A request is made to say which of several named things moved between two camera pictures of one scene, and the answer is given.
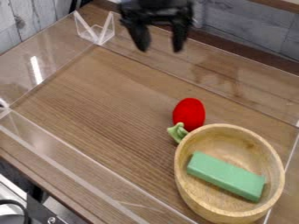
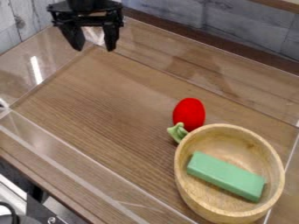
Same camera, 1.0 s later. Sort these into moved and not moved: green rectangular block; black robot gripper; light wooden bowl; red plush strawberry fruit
Moved: black robot gripper
Not moved: red plush strawberry fruit; green rectangular block; light wooden bowl
